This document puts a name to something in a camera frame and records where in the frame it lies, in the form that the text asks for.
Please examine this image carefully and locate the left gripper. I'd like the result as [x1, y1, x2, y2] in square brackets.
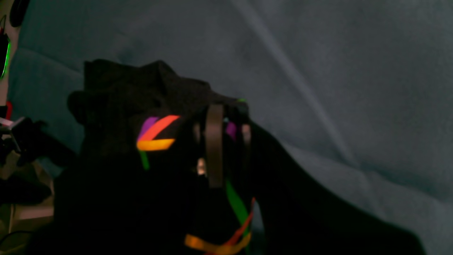
[0, 117, 75, 167]

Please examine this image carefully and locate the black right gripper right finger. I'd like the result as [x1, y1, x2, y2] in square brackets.
[235, 103, 425, 255]

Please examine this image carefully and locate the black computer mouse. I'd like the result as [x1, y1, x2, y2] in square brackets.
[9, 0, 30, 28]

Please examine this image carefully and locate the teal table cloth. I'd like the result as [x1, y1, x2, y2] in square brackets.
[7, 0, 453, 255]

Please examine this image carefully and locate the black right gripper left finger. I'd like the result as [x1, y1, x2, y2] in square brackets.
[141, 104, 227, 255]

